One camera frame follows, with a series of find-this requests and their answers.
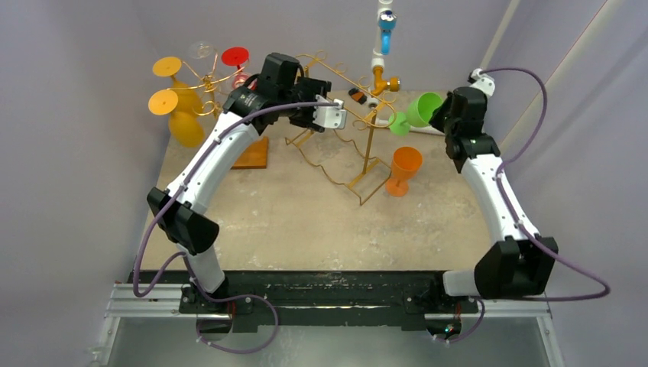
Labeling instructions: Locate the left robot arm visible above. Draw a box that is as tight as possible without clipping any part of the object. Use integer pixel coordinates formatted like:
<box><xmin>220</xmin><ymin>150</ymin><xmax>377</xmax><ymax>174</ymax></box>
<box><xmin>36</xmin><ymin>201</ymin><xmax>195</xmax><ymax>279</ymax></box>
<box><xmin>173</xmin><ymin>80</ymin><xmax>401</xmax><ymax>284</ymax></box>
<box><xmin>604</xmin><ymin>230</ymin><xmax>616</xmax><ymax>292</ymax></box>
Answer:
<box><xmin>133</xmin><ymin>52</ymin><xmax>346</xmax><ymax>313</ymax></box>

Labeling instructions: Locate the white pvc pipe frame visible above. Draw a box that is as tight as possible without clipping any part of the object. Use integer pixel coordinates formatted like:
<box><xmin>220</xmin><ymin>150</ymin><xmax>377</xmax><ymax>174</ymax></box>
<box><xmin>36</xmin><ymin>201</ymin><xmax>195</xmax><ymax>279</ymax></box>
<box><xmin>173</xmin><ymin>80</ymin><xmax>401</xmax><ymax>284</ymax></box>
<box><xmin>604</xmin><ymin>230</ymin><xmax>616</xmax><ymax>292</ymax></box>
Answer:
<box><xmin>365</xmin><ymin>0</ymin><xmax>523</xmax><ymax>138</ymax></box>

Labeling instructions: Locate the gold swirl wine glass rack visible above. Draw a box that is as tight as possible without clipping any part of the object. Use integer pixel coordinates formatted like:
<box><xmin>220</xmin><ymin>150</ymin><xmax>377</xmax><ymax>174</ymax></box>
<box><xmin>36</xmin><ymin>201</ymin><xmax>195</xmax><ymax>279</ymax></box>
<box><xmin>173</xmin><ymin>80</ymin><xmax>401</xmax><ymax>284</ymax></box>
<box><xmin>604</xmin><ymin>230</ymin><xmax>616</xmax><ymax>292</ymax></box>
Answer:
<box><xmin>176</xmin><ymin>50</ymin><xmax>255</xmax><ymax>141</ymax></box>

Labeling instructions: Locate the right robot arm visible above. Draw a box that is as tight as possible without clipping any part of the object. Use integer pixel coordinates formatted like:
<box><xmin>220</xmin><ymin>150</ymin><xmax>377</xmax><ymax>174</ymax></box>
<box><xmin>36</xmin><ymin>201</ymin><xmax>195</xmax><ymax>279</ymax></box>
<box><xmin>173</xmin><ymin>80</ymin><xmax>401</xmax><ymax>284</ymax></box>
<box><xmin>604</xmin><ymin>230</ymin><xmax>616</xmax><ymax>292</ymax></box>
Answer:
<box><xmin>429</xmin><ymin>86</ymin><xmax>558</xmax><ymax>311</ymax></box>

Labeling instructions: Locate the green plastic cup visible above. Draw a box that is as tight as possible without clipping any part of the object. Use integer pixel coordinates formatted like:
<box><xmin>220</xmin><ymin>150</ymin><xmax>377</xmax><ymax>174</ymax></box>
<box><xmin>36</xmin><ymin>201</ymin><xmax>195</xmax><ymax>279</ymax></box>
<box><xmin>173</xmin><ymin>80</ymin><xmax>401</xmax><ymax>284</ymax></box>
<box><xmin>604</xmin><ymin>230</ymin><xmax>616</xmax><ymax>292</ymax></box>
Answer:
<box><xmin>388</xmin><ymin>92</ymin><xmax>444</xmax><ymax>136</ymax></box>

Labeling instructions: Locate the orange plastic goblet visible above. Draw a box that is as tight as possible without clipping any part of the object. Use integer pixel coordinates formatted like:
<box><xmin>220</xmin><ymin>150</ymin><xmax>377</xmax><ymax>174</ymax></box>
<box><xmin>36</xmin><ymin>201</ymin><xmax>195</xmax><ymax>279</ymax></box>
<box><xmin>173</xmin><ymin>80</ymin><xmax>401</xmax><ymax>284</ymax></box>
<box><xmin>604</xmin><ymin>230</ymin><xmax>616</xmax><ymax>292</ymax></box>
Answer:
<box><xmin>385</xmin><ymin>146</ymin><xmax>423</xmax><ymax>197</ymax></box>

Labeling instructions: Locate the small black orange object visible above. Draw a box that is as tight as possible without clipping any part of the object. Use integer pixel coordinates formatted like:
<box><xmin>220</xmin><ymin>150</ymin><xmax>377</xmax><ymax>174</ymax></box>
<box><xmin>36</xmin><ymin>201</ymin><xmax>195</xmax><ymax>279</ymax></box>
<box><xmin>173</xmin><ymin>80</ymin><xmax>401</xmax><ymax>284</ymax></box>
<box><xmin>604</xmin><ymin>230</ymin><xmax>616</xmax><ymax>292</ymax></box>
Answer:
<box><xmin>348</xmin><ymin>88</ymin><xmax>368</xmax><ymax>105</ymax></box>

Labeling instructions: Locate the orange faucet tap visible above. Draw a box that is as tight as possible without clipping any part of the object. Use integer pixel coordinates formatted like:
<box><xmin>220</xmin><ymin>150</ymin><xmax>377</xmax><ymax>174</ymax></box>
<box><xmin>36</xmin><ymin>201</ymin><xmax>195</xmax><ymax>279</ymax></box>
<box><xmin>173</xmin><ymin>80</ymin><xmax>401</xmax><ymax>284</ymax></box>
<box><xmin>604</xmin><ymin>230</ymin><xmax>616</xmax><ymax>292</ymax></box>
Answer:
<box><xmin>371</xmin><ymin>65</ymin><xmax>400</xmax><ymax>96</ymax></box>

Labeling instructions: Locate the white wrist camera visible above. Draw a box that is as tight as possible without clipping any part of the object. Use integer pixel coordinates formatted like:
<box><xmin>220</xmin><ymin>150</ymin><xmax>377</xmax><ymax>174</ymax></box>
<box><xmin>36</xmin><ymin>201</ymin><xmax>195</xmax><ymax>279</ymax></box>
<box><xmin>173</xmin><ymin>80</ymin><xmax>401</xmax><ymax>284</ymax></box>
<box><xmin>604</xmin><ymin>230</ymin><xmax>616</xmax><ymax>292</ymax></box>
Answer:
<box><xmin>313</xmin><ymin>95</ymin><xmax>347</xmax><ymax>130</ymax></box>
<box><xmin>468</xmin><ymin>68</ymin><xmax>496</xmax><ymax>99</ymax></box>

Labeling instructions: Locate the aluminium rail frame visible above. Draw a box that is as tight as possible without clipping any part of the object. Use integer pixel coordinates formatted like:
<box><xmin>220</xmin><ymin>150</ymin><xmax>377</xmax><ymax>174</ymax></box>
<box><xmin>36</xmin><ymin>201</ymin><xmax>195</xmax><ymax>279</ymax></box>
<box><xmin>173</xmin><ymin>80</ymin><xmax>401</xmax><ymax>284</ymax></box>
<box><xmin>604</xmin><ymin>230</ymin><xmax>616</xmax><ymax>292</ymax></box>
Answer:
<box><xmin>100</xmin><ymin>284</ymin><xmax>565</xmax><ymax>366</ymax></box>

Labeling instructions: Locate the yellow goblet front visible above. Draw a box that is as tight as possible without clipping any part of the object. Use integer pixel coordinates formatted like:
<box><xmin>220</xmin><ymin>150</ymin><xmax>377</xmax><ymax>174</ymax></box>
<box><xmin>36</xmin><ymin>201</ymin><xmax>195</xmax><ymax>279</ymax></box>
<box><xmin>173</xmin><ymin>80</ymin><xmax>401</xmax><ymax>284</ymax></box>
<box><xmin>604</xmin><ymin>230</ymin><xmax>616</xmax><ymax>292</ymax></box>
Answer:
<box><xmin>147</xmin><ymin>89</ymin><xmax>205</xmax><ymax>148</ymax></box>

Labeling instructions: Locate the gold tall wire rack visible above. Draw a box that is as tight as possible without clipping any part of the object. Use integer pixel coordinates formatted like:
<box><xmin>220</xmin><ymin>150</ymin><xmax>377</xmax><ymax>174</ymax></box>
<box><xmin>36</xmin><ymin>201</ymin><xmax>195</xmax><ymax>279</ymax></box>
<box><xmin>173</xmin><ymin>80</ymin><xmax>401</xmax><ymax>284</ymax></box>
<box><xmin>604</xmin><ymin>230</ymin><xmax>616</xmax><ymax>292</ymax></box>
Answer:
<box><xmin>284</xmin><ymin>50</ymin><xmax>398</xmax><ymax>207</ymax></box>

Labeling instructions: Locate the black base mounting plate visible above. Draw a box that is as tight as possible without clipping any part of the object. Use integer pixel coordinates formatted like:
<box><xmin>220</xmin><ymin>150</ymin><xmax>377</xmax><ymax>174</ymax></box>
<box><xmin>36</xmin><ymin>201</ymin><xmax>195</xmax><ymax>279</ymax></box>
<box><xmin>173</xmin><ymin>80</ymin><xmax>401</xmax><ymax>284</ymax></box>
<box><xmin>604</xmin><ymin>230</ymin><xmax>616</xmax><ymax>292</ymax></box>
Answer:
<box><xmin>155</xmin><ymin>270</ymin><xmax>479</xmax><ymax>336</ymax></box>

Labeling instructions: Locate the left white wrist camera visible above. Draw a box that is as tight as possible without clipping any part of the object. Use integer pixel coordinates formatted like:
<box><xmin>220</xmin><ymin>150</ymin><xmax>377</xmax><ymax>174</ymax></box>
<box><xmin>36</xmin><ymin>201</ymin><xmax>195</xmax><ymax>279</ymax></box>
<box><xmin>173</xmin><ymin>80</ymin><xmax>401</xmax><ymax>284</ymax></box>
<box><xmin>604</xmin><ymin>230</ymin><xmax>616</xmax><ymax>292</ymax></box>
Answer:
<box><xmin>313</xmin><ymin>95</ymin><xmax>347</xmax><ymax>130</ymax></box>

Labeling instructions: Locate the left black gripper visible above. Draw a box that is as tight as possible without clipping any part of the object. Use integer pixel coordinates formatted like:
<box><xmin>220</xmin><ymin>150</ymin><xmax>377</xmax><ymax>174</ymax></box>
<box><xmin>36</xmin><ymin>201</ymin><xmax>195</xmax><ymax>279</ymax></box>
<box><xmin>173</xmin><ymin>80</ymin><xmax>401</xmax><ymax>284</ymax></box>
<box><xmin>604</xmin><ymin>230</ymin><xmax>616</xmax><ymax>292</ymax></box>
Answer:
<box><xmin>278</xmin><ymin>78</ymin><xmax>332</xmax><ymax>128</ymax></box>

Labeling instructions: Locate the red plastic goblet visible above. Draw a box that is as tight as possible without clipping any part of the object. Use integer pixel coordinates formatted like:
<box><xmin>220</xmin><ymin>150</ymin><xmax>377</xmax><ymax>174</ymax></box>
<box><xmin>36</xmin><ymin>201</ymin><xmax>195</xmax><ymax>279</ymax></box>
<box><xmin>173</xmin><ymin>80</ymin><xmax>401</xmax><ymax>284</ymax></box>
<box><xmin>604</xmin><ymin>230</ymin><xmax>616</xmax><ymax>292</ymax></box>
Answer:
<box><xmin>221</xmin><ymin>47</ymin><xmax>250</xmax><ymax>89</ymax></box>

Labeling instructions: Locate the clear wine glass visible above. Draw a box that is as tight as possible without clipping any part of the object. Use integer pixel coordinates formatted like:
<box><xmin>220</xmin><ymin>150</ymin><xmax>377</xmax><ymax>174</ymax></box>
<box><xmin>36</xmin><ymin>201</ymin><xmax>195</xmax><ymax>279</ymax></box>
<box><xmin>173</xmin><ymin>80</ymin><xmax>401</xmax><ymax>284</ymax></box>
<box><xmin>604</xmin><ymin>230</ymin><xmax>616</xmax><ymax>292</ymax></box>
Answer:
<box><xmin>187</xmin><ymin>41</ymin><xmax>218</xmax><ymax>60</ymax></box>

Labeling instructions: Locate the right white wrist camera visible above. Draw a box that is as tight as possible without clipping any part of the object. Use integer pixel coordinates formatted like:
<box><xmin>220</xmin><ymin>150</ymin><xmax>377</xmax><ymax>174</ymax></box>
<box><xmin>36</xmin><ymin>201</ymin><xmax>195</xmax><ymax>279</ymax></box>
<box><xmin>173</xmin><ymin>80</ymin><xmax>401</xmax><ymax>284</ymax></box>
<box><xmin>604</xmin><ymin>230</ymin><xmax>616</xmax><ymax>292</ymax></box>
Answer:
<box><xmin>468</xmin><ymin>68</ymin><xmax>496</xmax><ymax>99</ymax></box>

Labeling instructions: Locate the yellow goblet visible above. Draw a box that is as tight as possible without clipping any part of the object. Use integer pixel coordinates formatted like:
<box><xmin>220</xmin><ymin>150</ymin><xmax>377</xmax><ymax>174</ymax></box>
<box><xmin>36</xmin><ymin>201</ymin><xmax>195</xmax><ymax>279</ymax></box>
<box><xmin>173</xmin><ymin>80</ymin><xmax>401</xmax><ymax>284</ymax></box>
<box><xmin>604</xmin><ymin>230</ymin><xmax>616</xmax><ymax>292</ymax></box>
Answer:
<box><xmin>147</xmin><ymin>89</ymin><xmax>205</xmax><ymax>148</ymax></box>
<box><xmin>149</xmin><ymin>57</ymin><xmax>203</xmax><ymax>115</ymax></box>

